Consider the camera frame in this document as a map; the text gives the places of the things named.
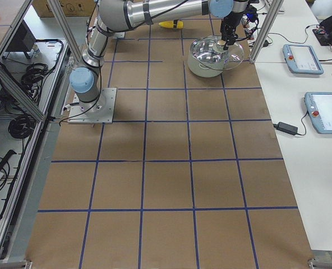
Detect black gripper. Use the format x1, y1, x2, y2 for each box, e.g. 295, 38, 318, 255
220, 7, 246, 50

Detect glass pot lid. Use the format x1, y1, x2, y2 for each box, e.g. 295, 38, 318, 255
190, 35, 245, 71

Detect yellow corn cob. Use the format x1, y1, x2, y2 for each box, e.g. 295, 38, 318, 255
159, 20, 184, 29

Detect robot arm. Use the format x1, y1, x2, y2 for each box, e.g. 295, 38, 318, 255
68, 1, 251, 124

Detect pale green cooking pot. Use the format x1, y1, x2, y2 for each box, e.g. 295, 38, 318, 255
187, 35, 228, 78

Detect upper teach pendant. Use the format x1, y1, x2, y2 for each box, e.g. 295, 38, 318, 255
282, 44, 324, 75

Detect teach pendant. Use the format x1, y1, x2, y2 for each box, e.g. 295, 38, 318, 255
282, 44, 324, 75
305, 92, 332, 134

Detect black power brick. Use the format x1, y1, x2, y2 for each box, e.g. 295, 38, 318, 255
273, 122, 298, 136

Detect lower teach pendant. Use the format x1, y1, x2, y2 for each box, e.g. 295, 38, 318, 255
305, 92, 332, 134

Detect cardboard box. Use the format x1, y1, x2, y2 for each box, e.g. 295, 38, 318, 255
32, 0, 96, 17

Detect black monitor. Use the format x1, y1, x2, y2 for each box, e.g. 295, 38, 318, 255
6, 20, 36, 59

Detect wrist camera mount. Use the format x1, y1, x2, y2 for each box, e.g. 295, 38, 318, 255
241, 5, 259, 25

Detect aluminium frame post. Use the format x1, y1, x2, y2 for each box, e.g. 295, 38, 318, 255
250, 0, 284, 64

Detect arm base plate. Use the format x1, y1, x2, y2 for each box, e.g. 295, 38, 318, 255
67, 87, 117, 124

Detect coiled black cables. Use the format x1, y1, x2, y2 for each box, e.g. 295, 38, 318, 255
0, 39, 66, 141

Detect aluminium frame rail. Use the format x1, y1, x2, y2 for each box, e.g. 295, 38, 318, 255
0, 1, 88, 267

